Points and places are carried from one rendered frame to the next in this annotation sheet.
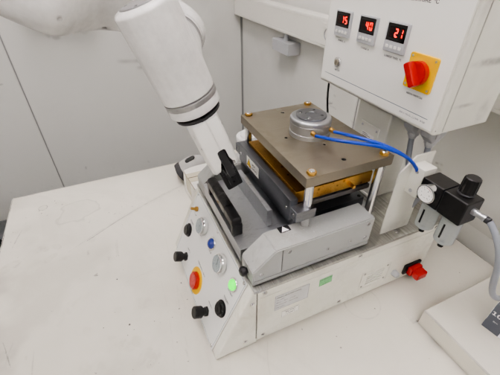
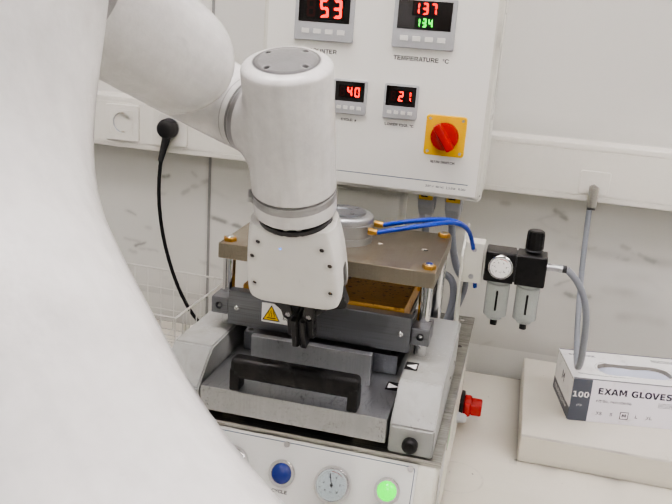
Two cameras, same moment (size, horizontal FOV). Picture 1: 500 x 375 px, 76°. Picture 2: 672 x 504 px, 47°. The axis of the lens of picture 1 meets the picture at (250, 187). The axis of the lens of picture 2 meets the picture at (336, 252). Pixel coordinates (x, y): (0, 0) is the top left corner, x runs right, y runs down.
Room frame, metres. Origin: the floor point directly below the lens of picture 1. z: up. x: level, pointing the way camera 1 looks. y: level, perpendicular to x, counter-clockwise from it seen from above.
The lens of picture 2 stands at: (-0.01, 0.67, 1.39)
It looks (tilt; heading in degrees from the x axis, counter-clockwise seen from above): 17 degrees down; 307
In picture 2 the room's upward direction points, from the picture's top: 4 degrees clockwise
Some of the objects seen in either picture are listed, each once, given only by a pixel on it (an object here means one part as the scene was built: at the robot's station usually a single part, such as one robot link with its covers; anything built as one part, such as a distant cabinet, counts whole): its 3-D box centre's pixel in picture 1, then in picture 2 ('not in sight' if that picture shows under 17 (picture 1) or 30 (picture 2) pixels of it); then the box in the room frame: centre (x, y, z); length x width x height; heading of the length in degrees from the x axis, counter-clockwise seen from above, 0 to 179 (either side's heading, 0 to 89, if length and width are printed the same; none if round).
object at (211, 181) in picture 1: (223, 204); (294, 381); (0.50, 0.05, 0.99); 0.15 x 0.02 x 0.04; 24
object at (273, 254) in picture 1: (306, 242); (427, 382); (0.41, -0.10, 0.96); 0.26 x 0.05 x 0.07; 114
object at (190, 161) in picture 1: (203, 164); not in sight; (0.96, 0.16, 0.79); 0.20 x 0.08 x 0.08; 114
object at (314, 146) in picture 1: (326, 145); (360, 253); (0.57, -0.15, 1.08); 0.31 x 0.24 x 0.13; 24
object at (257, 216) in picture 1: (283, 194); (325, 350); (0.55, -0.07, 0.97); 0.30 x 0.22 x 0.08; 114
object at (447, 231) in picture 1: (440, 206); (511, 279); (0.42, -0.32, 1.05); 0.15 x 0.05 x 0.15; 24
